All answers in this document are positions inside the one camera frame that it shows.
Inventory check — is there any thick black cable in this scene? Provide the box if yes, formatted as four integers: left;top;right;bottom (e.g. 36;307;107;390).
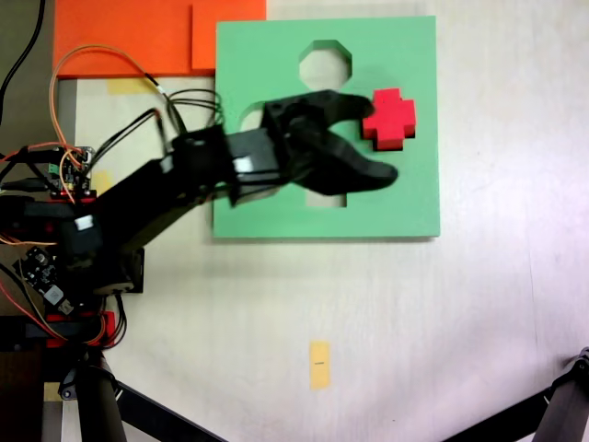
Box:
0;0;47;126

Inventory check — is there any black tripod leg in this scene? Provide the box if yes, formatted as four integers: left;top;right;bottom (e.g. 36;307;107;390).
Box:
57;347;129;442
533;345;589;442

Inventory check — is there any green shape sorter board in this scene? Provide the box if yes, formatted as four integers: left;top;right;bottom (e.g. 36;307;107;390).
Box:
212;16;442;240

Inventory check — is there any orange flat block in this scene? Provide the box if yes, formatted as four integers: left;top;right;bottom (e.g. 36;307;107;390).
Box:
52;0;268;78

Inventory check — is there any red black table clamp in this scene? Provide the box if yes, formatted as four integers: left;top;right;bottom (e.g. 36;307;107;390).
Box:
0;192;100;234
0;310;117;351

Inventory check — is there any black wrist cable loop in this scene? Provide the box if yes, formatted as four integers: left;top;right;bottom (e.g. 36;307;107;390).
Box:
165;88;227;139

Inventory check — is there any black circuit board with chips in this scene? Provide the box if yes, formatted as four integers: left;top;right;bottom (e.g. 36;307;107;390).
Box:
12;245;77;315

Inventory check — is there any thin orange wire loop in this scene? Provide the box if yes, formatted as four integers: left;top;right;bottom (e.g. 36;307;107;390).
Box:
49;44;149;156

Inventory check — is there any yellow masking tape piece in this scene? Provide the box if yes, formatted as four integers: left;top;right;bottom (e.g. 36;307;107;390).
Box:
107;76;151;97
91;169;114;194

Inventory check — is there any long thin black motor cable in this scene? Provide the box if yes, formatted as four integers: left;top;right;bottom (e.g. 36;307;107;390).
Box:
144;73;185;139

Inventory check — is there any thin black tripod brace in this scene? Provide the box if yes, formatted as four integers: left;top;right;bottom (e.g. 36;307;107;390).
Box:
441;385;556;442
112;380;229;442

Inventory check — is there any yellow tape with black mark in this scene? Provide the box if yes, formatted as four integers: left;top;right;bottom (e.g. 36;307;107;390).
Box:
308;339;332;391

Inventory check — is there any red cross columnar block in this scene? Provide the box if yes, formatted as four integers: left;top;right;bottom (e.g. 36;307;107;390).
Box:
362;87;418;152

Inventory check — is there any black USB plug cable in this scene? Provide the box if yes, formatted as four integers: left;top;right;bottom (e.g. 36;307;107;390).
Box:
0;179;59;192

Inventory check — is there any small circuit board green terminal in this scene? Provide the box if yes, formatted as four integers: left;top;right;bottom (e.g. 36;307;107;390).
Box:
45;145;98;202

